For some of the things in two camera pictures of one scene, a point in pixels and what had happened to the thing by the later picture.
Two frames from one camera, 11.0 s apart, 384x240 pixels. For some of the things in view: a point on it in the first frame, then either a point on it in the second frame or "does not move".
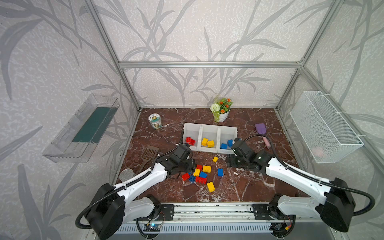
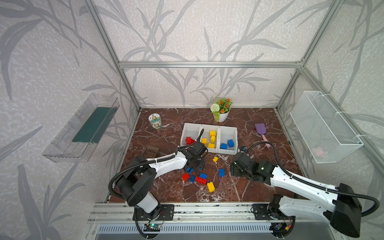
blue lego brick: x=230 y=142 does not move
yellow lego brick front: x=211 y=187 does not move
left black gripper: x=186 y=166 to x=197 y=162
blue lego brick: x=223 y=146 does not move
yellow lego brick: x=204 y=141 does not move
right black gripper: x=233 y=161 to x=237 y=167
